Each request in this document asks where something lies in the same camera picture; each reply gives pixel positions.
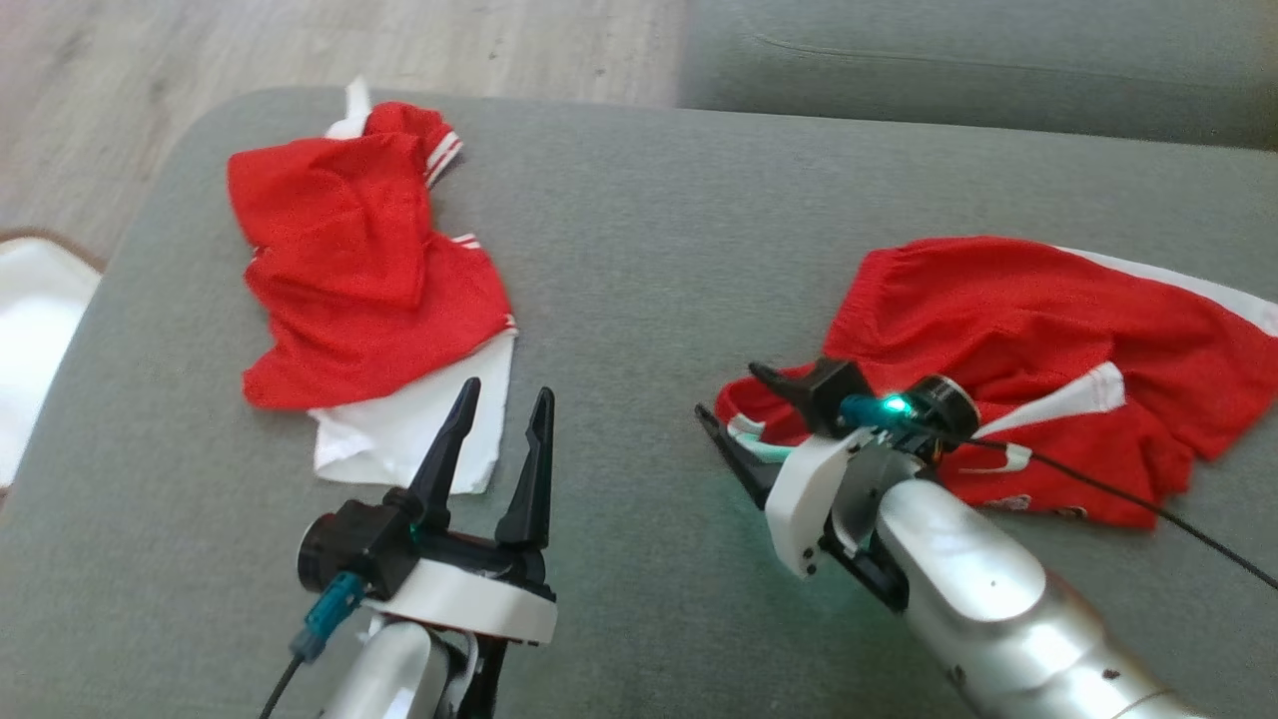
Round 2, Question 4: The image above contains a yellow and grey sofa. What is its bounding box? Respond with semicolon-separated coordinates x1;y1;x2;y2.
0;85;1278;719

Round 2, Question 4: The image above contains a black left cable blue plug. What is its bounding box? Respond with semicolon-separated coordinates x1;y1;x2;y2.
258;571;366;719

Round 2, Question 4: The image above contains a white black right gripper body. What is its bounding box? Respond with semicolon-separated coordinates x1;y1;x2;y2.
764;427;925;612

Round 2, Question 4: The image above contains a red shorts white trim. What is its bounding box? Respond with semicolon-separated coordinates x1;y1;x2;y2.
714;236;1278;530

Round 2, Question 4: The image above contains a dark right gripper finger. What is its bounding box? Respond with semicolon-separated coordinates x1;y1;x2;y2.
749;361;832;436
696;404;790;510

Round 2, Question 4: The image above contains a red white basketball jersey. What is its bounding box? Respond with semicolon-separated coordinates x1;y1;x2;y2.
228;78;518;496

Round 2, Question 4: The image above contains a grey sofa seat cushion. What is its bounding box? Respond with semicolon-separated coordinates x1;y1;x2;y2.
677;0;1278;153

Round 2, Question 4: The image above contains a black cable blue plug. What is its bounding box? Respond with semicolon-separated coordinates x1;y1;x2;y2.
939;424;1278;592
258;571;366;719

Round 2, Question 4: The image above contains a white laundry basket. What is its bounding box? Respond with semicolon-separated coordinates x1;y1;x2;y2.
0;230;107;492

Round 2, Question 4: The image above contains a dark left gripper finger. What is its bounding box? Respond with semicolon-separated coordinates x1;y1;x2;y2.
495;387;556;552
407;377;482;530

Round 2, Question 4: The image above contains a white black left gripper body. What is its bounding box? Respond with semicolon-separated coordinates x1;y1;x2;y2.
364;524;558;719

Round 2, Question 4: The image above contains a black right cable blue plug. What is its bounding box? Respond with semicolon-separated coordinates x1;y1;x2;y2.
939;424;1278;592

